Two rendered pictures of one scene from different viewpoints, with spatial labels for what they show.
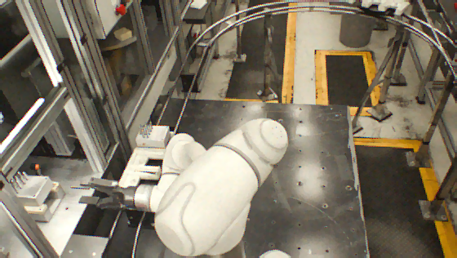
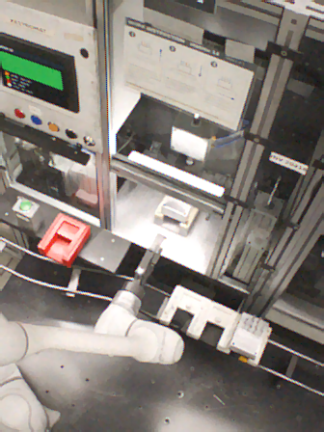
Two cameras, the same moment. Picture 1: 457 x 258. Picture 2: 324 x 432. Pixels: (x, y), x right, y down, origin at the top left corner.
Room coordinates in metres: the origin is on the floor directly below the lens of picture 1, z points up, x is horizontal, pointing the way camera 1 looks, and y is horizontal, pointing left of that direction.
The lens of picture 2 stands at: (0.97, -0.30, 2.60)
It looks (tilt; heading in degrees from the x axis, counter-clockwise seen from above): 60 degrees down; 106
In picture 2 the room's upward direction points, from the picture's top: 1 degrees counter-clockwise
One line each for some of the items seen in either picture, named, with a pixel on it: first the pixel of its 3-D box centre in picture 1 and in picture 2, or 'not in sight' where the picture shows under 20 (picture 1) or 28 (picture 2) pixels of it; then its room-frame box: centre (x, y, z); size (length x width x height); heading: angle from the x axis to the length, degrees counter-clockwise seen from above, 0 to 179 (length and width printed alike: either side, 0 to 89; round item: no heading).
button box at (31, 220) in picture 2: not in sight; (29, 213); (0.39, 0.55, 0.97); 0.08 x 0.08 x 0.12; 78
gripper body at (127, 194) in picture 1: (125, 196); (136, 284); (0.83, 0.37, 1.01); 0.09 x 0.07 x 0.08; 78
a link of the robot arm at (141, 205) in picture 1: (145, 197); (126, 304); (0.82, 0.30, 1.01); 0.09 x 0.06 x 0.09; 168
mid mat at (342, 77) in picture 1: (346, 79); not in sight; (2.77, -1.11, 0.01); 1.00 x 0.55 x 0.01; 168
